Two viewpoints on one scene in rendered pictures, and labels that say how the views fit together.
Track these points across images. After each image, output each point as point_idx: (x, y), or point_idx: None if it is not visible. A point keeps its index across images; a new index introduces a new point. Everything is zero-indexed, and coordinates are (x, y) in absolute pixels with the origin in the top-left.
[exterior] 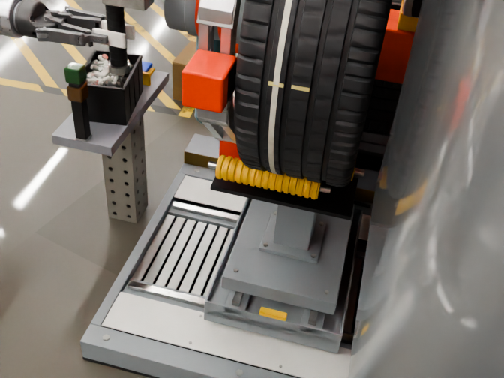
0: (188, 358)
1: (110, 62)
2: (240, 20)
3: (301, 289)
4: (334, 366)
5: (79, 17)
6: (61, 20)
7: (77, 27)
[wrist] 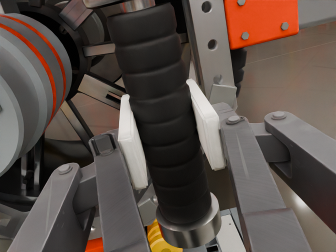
0: None
1: (207, 206)
2: (65, 51)
3: (200, 251)
4: (227, 249)
5: (125, 213)
6: (263, 215)
7: (239, 153)
